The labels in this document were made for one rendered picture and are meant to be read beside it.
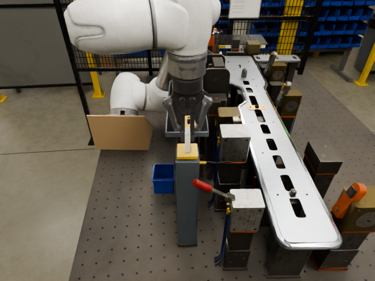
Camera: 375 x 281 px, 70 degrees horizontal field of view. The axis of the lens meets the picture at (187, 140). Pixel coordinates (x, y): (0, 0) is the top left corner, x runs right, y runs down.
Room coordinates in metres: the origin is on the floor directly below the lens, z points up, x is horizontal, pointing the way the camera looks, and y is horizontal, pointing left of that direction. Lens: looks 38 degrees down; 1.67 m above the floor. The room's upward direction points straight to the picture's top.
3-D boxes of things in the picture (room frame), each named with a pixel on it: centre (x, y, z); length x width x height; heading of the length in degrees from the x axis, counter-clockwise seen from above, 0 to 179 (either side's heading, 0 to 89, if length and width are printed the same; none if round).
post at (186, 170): (0.60, 0.00, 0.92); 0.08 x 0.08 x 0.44; 1
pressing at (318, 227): (1.08, -0.34, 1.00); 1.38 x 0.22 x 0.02; 1
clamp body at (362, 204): (0.51, -0.54, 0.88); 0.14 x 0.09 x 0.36; 91
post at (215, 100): (1.00, -0.11, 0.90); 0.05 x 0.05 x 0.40; 1
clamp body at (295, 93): (1.16, -0.52, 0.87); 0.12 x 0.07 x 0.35; 91
